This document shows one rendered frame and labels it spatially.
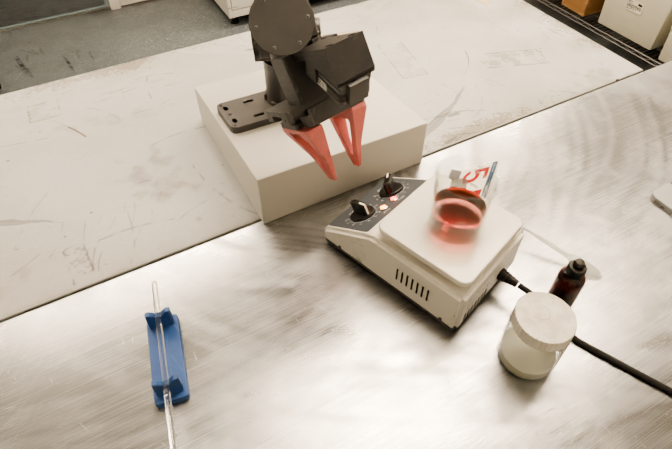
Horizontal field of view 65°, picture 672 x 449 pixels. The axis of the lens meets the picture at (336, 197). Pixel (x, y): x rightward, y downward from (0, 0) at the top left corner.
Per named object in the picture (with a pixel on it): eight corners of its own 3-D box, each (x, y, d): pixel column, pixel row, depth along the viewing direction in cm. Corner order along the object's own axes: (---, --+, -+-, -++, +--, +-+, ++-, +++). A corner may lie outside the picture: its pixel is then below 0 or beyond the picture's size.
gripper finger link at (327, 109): (388, 160, 59) (360, 82, 56) (337, 190, 57) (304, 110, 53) (358, 153, 65) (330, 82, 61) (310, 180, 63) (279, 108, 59)
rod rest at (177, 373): (148, 325, 59) (139, 308, 56) (178, 317, 60) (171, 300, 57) (156, 410, 52) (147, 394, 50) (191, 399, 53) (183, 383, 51)
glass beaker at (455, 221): (412, 225, 58) (421, 169, 52) (453, 201, 61) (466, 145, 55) (457, 266, 54) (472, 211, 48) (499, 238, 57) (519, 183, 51)
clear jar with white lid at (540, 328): (499, 379, 55) (519, 341, 49) (493, 328, 59) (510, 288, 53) (558, 384, 54) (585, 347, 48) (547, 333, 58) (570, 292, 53)
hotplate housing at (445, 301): (322, 242, 67) (321, 199, 62) (386, 189, 74) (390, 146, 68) (470, 349, 57) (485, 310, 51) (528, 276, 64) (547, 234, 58)
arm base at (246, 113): (361, 46, 73) (336, 28, 77) (224, 82, 65) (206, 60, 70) (360, 96, 78) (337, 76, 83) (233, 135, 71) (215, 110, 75)
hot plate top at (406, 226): (374, 230, 58) (374, 225, 58) (436, 176, 65) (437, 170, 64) (466, 292, 53) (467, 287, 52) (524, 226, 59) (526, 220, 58)
